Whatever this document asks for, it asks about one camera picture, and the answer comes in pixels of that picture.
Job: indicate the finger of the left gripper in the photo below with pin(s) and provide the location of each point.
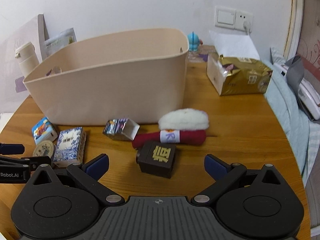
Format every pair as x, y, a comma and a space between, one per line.
31, 162
11, 149

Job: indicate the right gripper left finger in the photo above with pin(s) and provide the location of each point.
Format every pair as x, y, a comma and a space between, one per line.
64, 202

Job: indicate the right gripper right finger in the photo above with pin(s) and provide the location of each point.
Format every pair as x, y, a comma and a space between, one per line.
251, 203

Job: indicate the blue cartoon card box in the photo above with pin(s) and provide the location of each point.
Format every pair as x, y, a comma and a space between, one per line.
44, 130

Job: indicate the blue white porcelain-pattern box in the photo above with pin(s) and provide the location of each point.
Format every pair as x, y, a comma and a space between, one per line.
70, 147

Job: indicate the purple cartoon small box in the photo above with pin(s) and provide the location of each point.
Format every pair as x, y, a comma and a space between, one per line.
121, 129

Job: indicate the white red plush roll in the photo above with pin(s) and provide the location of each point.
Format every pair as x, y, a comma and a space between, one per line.
184, 126

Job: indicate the round metal tin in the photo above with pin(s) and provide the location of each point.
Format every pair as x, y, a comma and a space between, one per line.
44, 148

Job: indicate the pink purple headboard panel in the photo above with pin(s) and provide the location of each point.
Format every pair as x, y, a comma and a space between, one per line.
13, 92

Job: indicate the light blue blanket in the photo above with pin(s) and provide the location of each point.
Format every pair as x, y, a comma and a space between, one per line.
302, 134

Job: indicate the cream thermos bottle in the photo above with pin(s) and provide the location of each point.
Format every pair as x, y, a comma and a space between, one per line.
27, 58

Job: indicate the black gold-character box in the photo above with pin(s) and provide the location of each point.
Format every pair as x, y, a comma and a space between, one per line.
156, 158

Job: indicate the banana chips pouch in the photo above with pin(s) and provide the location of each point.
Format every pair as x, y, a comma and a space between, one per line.
54, 44

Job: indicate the gold tissue box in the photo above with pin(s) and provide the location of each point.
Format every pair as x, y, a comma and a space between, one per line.
237, 75

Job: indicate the beige plastic storage bin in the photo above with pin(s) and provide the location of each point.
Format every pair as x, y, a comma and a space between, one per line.
136, 74

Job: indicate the white paper sheet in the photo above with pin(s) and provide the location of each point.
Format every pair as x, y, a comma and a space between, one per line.
233, 45

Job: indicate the blue dinosaur figurine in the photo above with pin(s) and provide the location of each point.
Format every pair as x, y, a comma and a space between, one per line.
194, 41

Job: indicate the white device with grey strap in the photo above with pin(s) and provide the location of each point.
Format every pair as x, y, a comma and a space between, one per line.
306, 96

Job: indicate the white wall switch socket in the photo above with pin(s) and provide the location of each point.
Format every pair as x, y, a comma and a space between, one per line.
233, 19

